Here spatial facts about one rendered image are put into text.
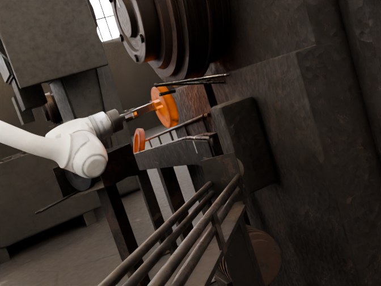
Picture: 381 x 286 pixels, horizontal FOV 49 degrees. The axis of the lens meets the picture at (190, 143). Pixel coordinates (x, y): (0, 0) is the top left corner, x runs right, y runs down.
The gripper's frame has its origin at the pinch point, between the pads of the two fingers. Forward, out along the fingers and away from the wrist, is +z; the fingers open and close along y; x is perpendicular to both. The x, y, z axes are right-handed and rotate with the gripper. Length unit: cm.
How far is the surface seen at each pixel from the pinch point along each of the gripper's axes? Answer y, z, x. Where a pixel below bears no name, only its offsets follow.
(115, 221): -27, -28, -39
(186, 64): 32.7, 0.1, 8.4
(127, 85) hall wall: -979, 225, 37
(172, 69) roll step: 25.8, -1.6, 8.7
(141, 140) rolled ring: -80, 6, -18
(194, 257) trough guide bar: 99, -33, -13
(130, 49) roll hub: 12.9, -7.8, 19.2
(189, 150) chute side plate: 13.4, -1.6, -17.1
